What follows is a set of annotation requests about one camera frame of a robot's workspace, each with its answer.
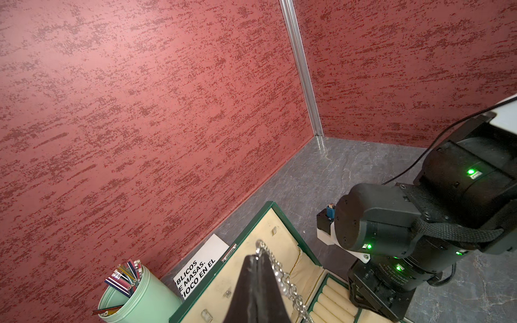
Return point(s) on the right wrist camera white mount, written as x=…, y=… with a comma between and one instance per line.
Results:
x=326, y=226

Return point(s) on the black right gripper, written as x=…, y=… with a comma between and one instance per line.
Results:
x=368, y=292

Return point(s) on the coloured pencils bunch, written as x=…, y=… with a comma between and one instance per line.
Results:
x=124, y=280

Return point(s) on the mint green pencil cup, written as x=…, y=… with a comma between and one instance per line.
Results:
x=151, y=302

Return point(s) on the aluminium corner post left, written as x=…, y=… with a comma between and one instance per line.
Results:
x=295, y=38

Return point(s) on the green jewelry box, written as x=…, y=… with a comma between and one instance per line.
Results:
x=311, y=293

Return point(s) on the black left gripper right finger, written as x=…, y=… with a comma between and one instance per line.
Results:
x=271, y=306

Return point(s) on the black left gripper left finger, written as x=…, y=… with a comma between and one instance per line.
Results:
x=244, y=304

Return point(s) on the white book with black text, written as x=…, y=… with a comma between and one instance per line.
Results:
x=191, y=275

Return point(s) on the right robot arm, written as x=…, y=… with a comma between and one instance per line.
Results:
x=463, y=200

